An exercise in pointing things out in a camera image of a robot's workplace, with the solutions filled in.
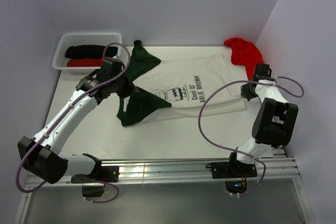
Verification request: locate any white and green t shirt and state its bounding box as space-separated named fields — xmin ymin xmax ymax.
xmin=117 ymin=40 xmax=233 ymax=127

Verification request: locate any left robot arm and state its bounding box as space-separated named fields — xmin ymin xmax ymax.
xmin=18 ymin=57 xmax=139 ymax=184

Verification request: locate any rolled red t shirt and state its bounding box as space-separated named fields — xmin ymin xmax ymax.
xmin=67 ymin=58 xmax=103 ymax=68

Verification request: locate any crumpled red t shirt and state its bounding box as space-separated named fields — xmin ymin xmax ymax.
xmin=223 ymin=38 xmax=264 ymax=80

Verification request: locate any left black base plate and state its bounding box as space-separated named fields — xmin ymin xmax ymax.
xmin=71 ymin=166 xmax=119 ymax=184

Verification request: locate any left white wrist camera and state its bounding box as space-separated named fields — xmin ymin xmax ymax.
xmin=101 ymin=54 xmax=120 ymax=60

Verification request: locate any aluminium frame rail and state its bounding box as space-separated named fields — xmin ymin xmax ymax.
xmin=13 ymin=140 xmax=316 ymax=224

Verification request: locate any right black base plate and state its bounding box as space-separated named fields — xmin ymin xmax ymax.
xmin=205 ymin=162 xmax=258 ymax=179

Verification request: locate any rolled black t shirt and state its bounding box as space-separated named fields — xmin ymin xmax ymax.
xmin=65 ymin=45 xmax=105 ymax=59

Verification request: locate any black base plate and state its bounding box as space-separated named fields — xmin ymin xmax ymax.
xmin=205 ymin=162 xmax=258 ymax=179
xmin=71 ymin=166 xmax=119 ymax=184

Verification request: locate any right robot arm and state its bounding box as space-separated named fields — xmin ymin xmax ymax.
xmin=227 ymin=63 xmax=299 ymax=177

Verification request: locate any white plastic basket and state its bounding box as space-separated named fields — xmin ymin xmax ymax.
xmin=52 ymin=32 xmax=122 ymax=74

